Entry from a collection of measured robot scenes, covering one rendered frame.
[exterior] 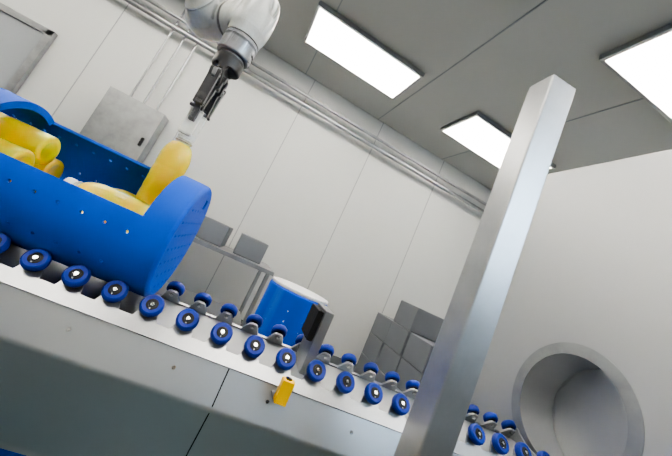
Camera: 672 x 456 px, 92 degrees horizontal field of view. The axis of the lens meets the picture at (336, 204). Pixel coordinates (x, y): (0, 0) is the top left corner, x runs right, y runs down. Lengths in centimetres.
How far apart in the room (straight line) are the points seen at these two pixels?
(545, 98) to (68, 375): 103
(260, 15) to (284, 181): 347
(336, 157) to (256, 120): 117
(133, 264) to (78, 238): 11
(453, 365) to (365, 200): 407
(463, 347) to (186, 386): 52
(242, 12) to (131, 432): 95
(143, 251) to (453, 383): 61
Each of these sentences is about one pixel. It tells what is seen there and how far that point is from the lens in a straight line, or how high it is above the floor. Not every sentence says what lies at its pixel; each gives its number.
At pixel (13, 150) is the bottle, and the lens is 91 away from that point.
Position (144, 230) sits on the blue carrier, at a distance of 73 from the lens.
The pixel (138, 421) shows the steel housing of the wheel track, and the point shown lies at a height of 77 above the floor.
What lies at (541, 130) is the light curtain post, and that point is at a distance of 73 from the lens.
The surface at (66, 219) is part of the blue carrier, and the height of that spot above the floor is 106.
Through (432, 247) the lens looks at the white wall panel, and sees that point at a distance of 513.
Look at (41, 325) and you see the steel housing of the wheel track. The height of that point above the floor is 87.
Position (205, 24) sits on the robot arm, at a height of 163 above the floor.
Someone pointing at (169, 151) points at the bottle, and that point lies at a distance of 85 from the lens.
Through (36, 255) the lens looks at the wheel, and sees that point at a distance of 84.
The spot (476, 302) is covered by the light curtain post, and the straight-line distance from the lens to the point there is 61.
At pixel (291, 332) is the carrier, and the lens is 142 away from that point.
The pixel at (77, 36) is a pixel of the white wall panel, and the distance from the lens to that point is 501.
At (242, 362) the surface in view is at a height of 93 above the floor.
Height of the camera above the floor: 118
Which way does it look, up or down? 11 degrees up
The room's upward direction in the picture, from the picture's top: 25 degrees clockwise
